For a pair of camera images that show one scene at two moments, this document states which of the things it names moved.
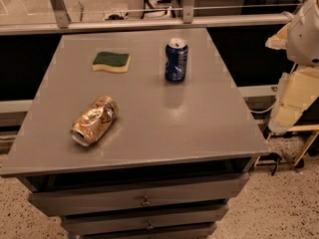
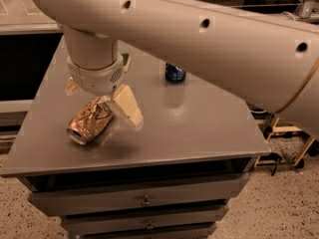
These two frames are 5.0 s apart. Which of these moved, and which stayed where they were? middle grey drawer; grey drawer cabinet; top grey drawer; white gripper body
Moved: white gripper body
Stayed: grey drawer cabinet; middle grey drawer; top grey drawer
